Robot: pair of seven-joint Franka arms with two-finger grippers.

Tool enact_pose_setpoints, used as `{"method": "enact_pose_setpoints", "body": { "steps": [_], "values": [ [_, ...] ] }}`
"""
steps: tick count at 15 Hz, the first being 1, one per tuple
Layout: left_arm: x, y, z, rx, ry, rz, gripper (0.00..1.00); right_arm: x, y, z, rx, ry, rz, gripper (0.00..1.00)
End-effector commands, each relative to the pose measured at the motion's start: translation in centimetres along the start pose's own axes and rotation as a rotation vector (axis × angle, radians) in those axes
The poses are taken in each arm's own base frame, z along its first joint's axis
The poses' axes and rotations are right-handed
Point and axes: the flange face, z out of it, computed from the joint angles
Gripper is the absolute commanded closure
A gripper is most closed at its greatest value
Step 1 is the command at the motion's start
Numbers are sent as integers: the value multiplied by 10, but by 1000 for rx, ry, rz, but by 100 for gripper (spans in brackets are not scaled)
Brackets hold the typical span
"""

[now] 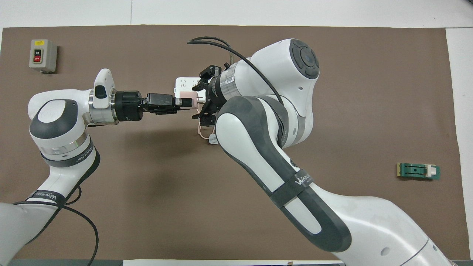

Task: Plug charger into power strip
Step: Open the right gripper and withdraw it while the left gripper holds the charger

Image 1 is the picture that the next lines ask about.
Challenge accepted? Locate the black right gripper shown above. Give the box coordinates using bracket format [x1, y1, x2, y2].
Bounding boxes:
[165, 65, 224, 128]

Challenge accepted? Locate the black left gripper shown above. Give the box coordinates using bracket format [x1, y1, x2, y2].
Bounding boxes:
[113, 90, 178, 122]

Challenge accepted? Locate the pink usb charger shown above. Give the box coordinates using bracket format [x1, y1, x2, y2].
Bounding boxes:
[179, 92, 206, 108]

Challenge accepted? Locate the pink charging cable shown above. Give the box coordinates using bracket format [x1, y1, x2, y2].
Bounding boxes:
[197, 100, 217, 140]

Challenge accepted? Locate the white power strip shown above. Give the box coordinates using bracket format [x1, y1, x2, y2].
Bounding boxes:
[174, 76, 207, 105]

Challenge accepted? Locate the brown table mat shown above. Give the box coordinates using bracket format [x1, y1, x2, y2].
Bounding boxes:
[0, 24, 460, 261]

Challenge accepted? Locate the green circuit board module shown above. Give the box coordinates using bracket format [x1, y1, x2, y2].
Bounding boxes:
[397, 163, 441, 181]

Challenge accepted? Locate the grey on off switch box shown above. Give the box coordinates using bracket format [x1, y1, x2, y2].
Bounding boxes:
[29, 39, 58, 74]

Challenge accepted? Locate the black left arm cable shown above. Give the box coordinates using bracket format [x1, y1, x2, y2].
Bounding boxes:
[13, 186, 100, 266]

